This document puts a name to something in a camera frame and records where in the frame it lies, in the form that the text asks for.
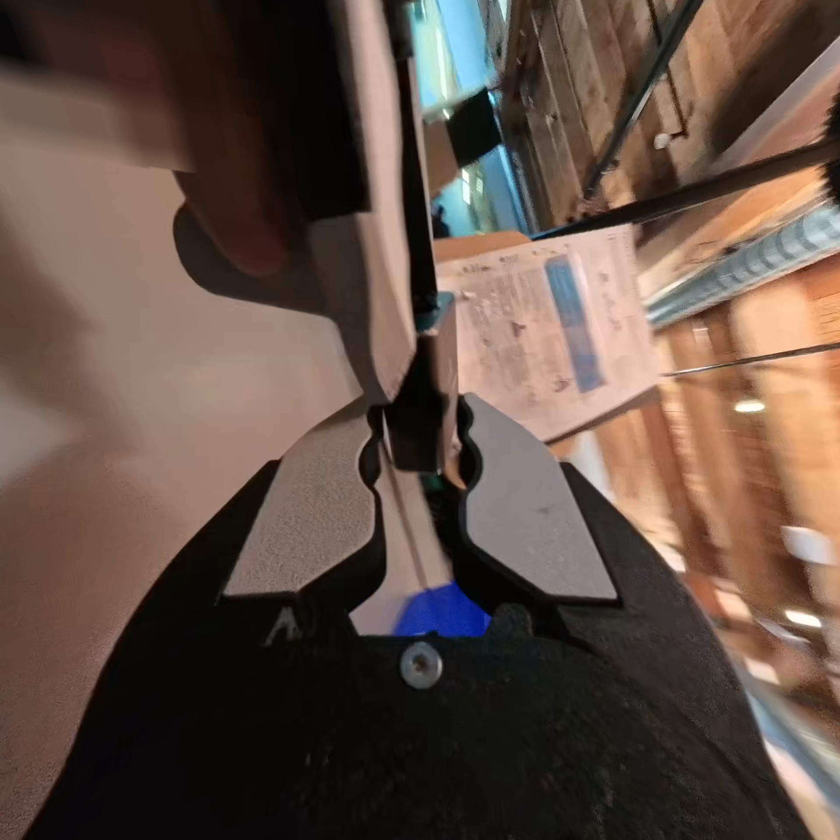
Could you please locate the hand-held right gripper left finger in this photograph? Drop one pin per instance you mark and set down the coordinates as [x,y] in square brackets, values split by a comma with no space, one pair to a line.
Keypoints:
[308,518]

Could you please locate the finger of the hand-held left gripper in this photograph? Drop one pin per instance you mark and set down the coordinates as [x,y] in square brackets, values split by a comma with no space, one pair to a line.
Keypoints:
[374,249]

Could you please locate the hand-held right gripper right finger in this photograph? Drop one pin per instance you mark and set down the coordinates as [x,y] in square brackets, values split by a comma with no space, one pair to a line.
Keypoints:
[531,512]

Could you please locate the blue plastic bin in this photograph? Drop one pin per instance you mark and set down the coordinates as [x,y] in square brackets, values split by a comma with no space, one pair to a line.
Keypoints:
[439,613]

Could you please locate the black network adapter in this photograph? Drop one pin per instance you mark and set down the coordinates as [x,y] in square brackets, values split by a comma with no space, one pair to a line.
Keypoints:
[417,433]

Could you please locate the grey desk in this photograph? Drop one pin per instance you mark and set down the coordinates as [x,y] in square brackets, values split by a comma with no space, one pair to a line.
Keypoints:
[131,426]

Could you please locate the person's left hand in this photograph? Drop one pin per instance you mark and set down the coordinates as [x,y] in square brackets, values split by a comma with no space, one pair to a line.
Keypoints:
[216,131]

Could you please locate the wooden document stand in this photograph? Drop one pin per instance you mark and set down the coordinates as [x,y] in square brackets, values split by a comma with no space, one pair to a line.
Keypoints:
[571,420]

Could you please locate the black ceiling speaker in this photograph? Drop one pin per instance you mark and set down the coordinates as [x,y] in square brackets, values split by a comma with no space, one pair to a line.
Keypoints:
[474,128]

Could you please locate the instruction sheet document stand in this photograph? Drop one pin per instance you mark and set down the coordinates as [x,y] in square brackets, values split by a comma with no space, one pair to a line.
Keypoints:
[558,315]

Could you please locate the black tripod pole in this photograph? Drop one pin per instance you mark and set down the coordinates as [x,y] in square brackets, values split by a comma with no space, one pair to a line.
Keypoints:
[689,190]

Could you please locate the silver ventilation duct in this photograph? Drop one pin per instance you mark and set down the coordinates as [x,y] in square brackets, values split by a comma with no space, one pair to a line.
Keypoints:
[754,262]

